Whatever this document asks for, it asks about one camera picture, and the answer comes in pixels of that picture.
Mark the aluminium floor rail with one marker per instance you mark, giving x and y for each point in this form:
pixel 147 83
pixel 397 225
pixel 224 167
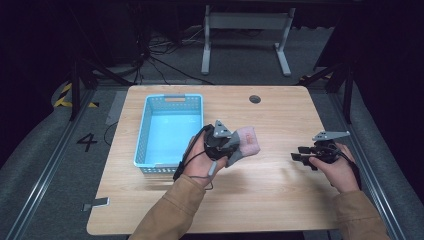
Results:
pixel 373 186
pixel 50 166

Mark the person's left hand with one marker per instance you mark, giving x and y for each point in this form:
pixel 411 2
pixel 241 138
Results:
pixel 198 163

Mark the yellow black hazard tape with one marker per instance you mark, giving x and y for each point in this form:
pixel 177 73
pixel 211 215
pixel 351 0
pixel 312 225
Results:
pixel 63 96

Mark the grey metal table frame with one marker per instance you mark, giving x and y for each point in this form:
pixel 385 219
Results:
pixel 246 21

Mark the grey floor tape strip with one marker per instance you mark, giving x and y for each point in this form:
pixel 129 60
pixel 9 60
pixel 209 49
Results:
pixel 116 108

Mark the small grey tape piece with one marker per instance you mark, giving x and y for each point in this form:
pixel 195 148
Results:
pixel 98 202

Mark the black metal stand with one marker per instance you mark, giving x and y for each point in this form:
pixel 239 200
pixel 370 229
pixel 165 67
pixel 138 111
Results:
pixel 76 90
pixel 348 93

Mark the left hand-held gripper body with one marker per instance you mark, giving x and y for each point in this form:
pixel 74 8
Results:
pixel 216 146

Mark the light blue plastic basket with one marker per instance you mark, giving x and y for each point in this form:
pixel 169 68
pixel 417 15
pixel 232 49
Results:
pixel 166 136

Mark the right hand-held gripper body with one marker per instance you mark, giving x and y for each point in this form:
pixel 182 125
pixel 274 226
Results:
pixel 326 151

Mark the person's right hand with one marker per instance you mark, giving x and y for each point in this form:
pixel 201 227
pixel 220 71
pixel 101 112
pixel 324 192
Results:
pixel 341 173

